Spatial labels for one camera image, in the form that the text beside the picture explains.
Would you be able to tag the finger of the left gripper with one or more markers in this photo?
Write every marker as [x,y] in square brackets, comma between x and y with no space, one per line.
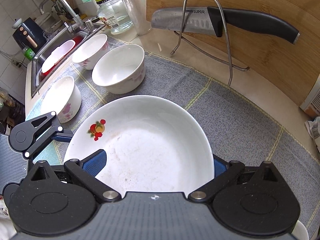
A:
[9,189]
[64,136]

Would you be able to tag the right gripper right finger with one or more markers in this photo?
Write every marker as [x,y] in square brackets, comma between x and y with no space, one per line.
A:
[225,175]

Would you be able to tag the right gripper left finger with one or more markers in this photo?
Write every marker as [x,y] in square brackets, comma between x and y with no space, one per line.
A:
[83,172]

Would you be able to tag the white bowl pink flowers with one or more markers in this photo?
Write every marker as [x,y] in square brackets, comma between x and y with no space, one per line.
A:
[64,98]
[90,52]

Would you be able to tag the white fruit-pattern plate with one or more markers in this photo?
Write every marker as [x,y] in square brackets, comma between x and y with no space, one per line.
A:
[151,144]

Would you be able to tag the plain white bowl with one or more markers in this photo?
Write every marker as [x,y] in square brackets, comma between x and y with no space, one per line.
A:
[121,70]

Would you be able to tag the chrome kitchen faucet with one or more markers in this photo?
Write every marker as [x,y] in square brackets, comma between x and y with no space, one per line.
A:
[78,25]

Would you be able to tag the stainless steel sink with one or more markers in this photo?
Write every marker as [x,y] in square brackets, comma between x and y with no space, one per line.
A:
[37,79]

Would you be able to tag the red white basin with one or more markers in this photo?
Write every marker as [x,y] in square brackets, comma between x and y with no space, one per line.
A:
[59,53]

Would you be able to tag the green bottle by sink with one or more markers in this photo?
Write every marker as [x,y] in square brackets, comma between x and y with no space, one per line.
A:
[28,53]

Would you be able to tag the white clipped food bag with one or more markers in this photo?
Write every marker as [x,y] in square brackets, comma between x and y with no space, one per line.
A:
[313,128]

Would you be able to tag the black air fryer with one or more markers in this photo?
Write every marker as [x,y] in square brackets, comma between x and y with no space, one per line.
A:
[29,34]

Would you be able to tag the orange white clipped bag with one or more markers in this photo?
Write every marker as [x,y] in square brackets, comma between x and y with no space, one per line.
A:
[311,105]

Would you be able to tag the bamboo cutting board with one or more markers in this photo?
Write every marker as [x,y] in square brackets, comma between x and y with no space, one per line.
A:
[279,39]

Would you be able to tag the glass jar with label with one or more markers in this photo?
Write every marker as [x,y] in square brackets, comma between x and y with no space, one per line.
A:
[114,16]

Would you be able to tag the stack of plastic cups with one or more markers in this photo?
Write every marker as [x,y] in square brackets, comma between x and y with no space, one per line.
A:
[137,14]

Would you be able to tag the kitchen knife black handle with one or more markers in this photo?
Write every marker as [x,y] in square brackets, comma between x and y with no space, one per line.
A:
[208,20]

